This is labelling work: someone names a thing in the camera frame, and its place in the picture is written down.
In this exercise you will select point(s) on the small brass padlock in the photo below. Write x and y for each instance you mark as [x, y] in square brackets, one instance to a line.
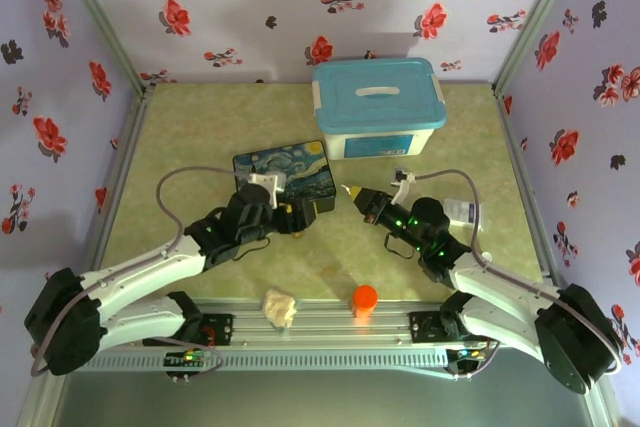
[299, 235]

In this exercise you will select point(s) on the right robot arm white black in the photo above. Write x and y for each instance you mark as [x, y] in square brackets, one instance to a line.
[500, 283]

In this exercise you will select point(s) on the starry night tin box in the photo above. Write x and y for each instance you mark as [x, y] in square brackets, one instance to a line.
[295, 162]

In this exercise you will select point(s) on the crumpled white tissue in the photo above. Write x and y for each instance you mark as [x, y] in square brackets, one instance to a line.
[279, 308]

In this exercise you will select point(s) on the white storage box blue lid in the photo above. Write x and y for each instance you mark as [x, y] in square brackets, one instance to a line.
[375, 112]

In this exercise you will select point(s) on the orange plastic bottle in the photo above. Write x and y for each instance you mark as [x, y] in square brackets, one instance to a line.
[365, 299]

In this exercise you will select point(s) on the small silver key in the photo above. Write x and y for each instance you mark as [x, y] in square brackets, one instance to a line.
[346, 188]

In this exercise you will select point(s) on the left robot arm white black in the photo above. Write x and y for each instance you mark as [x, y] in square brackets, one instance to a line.
[140, 267]

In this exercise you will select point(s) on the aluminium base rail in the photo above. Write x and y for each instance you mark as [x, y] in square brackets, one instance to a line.
[320, 328]

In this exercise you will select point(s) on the aluminium side rail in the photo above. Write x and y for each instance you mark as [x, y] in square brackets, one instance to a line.
[522, 182]
[122, 172]

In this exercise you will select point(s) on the aluminium frame post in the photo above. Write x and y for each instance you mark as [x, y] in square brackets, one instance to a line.
[537, 17]
[97, 17]

